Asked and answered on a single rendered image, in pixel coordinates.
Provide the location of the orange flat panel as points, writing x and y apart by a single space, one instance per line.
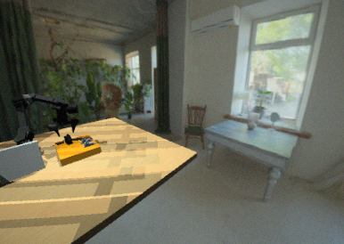
82 147

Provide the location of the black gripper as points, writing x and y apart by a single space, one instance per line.
63 120

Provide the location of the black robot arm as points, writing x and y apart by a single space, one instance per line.
25 132

